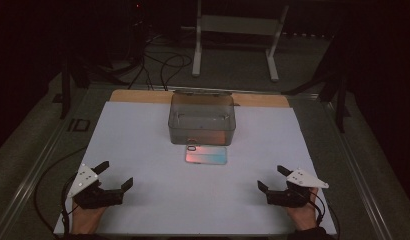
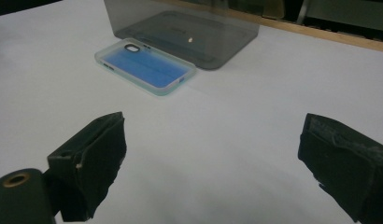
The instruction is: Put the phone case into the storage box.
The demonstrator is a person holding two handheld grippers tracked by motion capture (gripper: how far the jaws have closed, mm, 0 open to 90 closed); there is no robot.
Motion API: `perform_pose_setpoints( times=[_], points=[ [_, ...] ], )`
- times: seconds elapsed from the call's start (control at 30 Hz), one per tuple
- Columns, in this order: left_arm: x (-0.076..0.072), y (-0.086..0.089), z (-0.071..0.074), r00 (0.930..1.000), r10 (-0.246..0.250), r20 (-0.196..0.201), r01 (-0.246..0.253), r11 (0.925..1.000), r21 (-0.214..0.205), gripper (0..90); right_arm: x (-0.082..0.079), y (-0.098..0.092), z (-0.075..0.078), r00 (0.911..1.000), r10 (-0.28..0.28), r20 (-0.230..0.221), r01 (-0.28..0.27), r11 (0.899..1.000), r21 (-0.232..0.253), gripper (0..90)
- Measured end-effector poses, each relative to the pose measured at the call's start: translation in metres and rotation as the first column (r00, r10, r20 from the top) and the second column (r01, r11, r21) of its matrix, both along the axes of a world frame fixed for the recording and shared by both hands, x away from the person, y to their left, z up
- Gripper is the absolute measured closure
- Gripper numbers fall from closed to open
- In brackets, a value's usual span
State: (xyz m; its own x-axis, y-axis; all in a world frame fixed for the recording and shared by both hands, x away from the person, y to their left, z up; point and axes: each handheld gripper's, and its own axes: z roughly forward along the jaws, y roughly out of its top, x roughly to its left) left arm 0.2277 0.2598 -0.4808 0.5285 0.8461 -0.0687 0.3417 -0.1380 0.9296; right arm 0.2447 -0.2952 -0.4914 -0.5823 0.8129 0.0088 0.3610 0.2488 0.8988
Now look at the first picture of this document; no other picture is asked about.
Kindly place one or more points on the aluminium floor rail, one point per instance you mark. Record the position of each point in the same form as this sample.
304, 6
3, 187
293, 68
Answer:
29, 180
259, 92
359, 173

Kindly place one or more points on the person's right hand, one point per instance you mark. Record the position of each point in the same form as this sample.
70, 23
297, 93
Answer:
304, 218

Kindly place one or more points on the transparent grey plastic box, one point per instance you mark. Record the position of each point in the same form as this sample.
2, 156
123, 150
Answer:
202, 126

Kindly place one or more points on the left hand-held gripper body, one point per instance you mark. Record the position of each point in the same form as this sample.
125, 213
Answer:
93, 197

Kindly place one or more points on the wooden table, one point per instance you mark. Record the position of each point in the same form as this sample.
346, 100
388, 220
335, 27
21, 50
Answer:
139, 96

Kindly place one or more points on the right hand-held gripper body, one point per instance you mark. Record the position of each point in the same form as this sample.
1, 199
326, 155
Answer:
289, 197

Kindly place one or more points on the white metal stand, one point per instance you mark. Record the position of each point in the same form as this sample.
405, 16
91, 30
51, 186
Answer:
238, 25

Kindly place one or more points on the person's left hand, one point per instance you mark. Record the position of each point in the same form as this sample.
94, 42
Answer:
86, 220

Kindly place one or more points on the black tripod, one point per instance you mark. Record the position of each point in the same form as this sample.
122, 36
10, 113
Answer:
340, 103
65, 90

